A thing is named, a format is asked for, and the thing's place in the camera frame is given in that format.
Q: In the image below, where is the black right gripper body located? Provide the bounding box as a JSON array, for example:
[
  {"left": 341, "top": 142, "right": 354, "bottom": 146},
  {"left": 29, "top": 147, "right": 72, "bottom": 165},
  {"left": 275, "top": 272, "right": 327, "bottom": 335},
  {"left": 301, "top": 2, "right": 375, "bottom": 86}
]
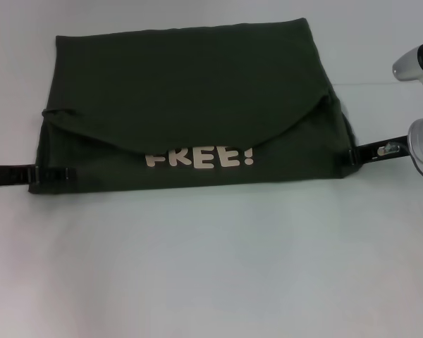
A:
[{"left": 364, "top": 134, "right": 410, "bottom": 165}]

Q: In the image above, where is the dark green t-shirt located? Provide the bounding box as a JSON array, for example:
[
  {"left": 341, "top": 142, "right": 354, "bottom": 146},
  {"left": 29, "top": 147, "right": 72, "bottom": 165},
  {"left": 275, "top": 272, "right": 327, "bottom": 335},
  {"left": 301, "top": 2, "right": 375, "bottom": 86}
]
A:
[{"left": 27, "top": 15, "right": 356, "bottom": 194}]

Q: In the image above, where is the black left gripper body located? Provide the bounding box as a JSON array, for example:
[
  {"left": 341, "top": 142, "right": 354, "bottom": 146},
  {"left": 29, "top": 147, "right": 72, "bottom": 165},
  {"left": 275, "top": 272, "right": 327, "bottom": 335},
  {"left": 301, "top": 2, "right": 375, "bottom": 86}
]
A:
[{"left": 0, "top": 163, "right": 32, "bottom": 188}]

